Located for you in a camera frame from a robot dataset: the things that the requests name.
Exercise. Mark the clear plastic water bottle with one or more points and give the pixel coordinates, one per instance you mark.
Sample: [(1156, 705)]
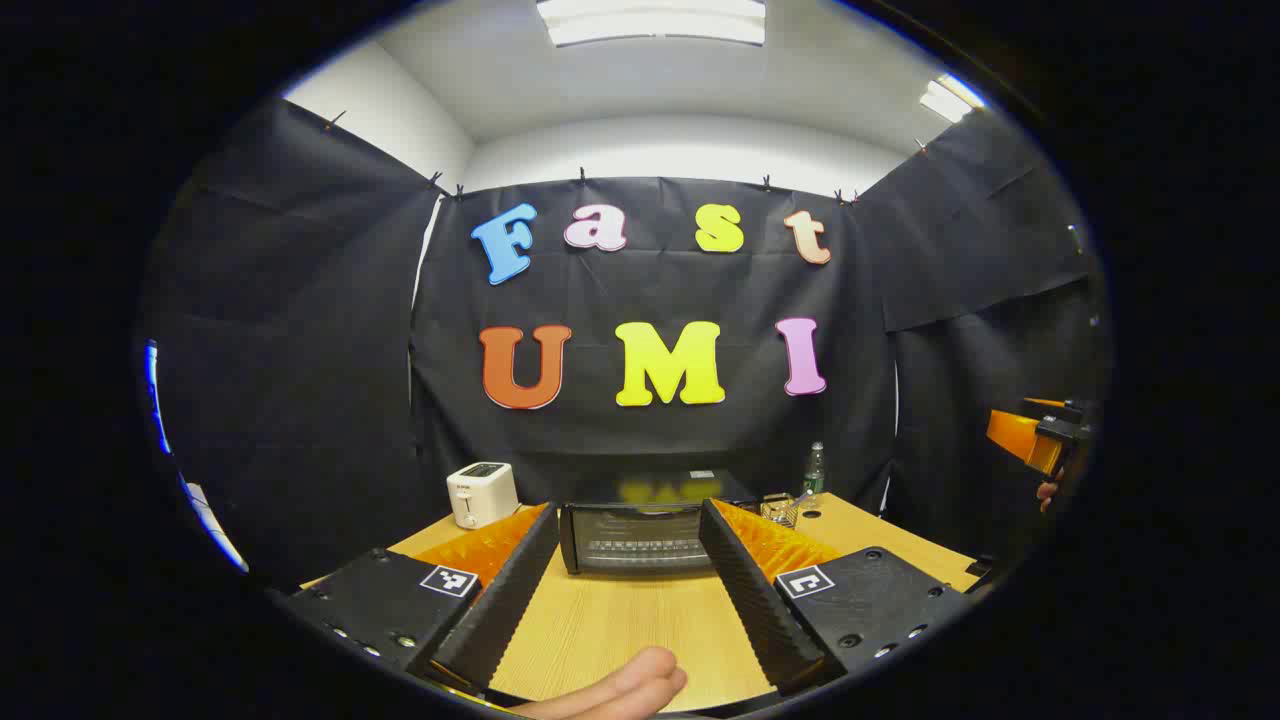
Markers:
[(814, 478)]

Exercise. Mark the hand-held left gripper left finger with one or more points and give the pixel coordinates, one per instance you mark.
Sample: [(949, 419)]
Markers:
[(505, 590)]

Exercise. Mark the white toaster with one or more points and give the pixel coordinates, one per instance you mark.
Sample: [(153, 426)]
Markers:
[(482, 493)]

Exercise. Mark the black backdrop cloth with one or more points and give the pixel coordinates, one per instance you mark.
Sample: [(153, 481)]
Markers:
[(300, 350)]

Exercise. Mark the black table edge bracket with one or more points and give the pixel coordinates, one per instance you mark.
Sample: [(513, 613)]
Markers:
[(982, 572)]

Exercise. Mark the ceiling light panel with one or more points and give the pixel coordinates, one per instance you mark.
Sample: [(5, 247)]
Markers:
[(950, 98), (650, 20)]

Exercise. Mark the black electric oven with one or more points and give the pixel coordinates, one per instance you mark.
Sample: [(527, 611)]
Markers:
[(640, 530)]

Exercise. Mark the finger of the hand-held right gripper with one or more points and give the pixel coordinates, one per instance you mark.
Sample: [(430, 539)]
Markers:
[(1020, 438)]

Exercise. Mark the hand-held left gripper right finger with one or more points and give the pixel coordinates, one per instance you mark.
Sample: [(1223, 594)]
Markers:
[(750, 590)]

